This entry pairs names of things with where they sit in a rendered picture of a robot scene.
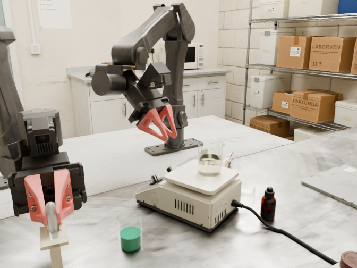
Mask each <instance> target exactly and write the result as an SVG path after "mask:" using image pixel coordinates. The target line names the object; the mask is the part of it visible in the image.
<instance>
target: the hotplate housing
mask: <svg viewBox="0 0 357 268"><path fill-rule="evenodd" d="M241 185H242V181H241V180H240V178H235V179H234V180H233V181H231V182H230V183H229V184H227V185H226V186H225V187H224V188H222V189H221V190H220V191H218V192H217V193H215V194H214V195H206V194H203V193H201V192H198V191H195V190H192V189H189V188H186V187H182V186H179V185H176V184H174V183H171V182H168V181H165V180H164V181H162V182H161V183H159V184H157V185H154V186H151V187H148V188H145V189H142V190H139V191H137V193H136V194H135V198H136V200H137V203H139V204H141V205H144V206H146V207H149V208H152V209H153V210H156V211H159V212H161V213H164V214H166V215H168V216H171V217H173V218H176V219H178V220H180V221H183V222H185V223H188V224H190V225H193V226H195V227H197V228H200V229H203V230H205V231H207V232H212V231H213V229H214V228H215V227H217V226H218V225H219V224H220V223H221V222H222V221H223V220H225V219H226V218H227V217H228V216H229V215H230V214H231V213H232V212H233V211H234V210H235V209H236V208H237V207H238V208H243V204H242V203H240V201H241Z"/></svg>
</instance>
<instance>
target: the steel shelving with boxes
mask: <svg viewBox="0 0 357 268"><path fill-rule="evenodd" d="M252 3H253V0H250V12H249V20H248V21H249V22H248V24H249V28H248V45H247V55H246V66H245V67H246V72H245V89H244V104H243V122H242V125H245V110H246V109H248V108H252V109H256V108H258V109H256V110H253V111H257V110H258V111H257V112H259V111H261V113H264V112H266V113H265V114H267V115H261V116H256V117H253V118H251V119H250V123H249V127H250V128H253V129H256V130H260V131H263V132H266V133H269V134H271V135H274V136H278V137H281V138H284V139H287V140H290V141H293V142H295V143H296V142H299V141H304V140H307V139H311V138H315V137H319V136H323V135H327V134H330V133H334V132H338V131H341V130H340V129H338V128H337V129H335V128H332V127H329V126H328V127H327V126H324V125H320V124H319V123H324V122H329V121H331V122H333V123H334V124H340V125H342V126H346V127H347V128H346V129H349V128H348V127H350V128H354V127H357V100H354V99H348V100H343V94H340V93H337V92H333V91H330V90H323V89H307V90H302V91H295V90H283V89H284V81H285V75H279V74H273V70H274V69H275V67H276V69H277V68H279V69H289V70H295V71H298V70H300V71H305V72H307V70H308V71H310V73H308V72H307V74H314V73H315V72H320V73H323V74H324V73H328V72H329V74H338V73H341V74H338V75H347V76H355V75H357V37H325V36H294V30H276V28H277V24H278V23H277V21H281V22H284V21H289V22H285V23H298V22H290V21H297V20H300V21H302V20H318V19H322V20H325V19H333V20H331V21H345V20H346V19H345V20H344V19H342V20H334V19H340V18H347V19H348V18H350V19H351V18H357V0H263V1H260V19H252ZM262 20H264V21H262ZM352 20H357V19H352ZM254 21H255V22H254ZM270 21H272V22H273V21H274V30H260V46H259V63H258V64H249V51H250V35H251V23H262V22H269V23H271V22H270ZM326 21H329V20H326ZM303 22H305V21H303ZM308 22H321V20H320V21H308ZM279 23H280V22H279ZM249 65H250V66H252V67H250V66H249ZM254 66H255V67H256V66H262V67H269V68H270V69H269V70H270V74H262V75H255V76H250V80H251V86H250V104H249V105H248V106H247V105H246V101H247V84H248V69H249V67H250V68H255V67H254ZM258 68H260V67H258ZM273 68H274V69H273ZM260 69H268V68H260ZM279 69H277V70H278V71H288V70H279ZM297 69H298V70H297ZM302 69H303V70H302ZM300 71H299V72H297V73H304V72H300ZM349 71H350V73H349ZM288 72H294V71H288ZM311 72H314V73H311ZM332 72H333V73H332ZM343 72H345V73H346V74H345V73H343ZM316 74H317V73H316ZM323 74H319V73H318V74H317V75H322V76H329V75H328V74H325V75H323ZM349 74H350V75H349ZM352 74H354V75H352ZM338 75H337V76H335V75H334V76H332V77H339V76H338ZM342 78H349V77H344V76H343V77H342ZM351 79H357V78H354V77H353V78H351ZM247 107H248V108H247ZM254 107H255V108H254ZM271 107H272V111H275V112H278V113H280V112H281V113H282V114H283V113H285V114H289V115H290V116H289V117H288V116H286V115H285V116H284V115H282V114H278V113H276V114H277V115H279V116H280V115H281V116H283V117H288V118H291V119H293V120H292V121H295V122H298V121H303V120H306V121H304V122H299V123H304V124H306V123H305V122H307V123H311V122H312V124H314V125H312V124H307V125H310V126H307V127H302V128H298V129H294V136H291V137H289V132H290V121H288V120H290V119H288V118H283V119H282V117H281V116H280V117H279V116H276V115H274V114H275V112H273V113H271V111H270V110H271V109H269V108H271ZM252 109H249V110H252ZM261 109H264V110H267V111H264V110H261ZM262 111H264V112H262ZM269 111H270V112H269ZM271 114H273V115H271ZM291 116H292V117H294V118H292V117H291ZM278 117H279V118H278ZM295 118H296V120H294V119H295ZM297 118H298V119H297ZM286 119H288V120H286ZM299 119H300V120H299ZM309 121H310V122H309ZM316 123H318V124H316ZM324 124H325V123H324ZM326 124H330V123H326ZM334 124H330V125H334ZM335 126H337V125H335ZM337 127H341V126H337ZM341 128H345V127H341Z"/></svg>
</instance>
